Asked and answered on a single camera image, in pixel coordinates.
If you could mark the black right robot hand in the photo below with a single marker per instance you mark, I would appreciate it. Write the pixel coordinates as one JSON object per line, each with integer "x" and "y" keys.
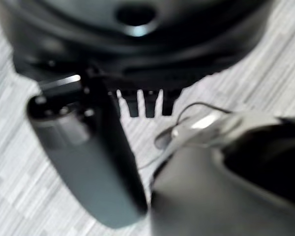
{"x": 93, "y": 49}

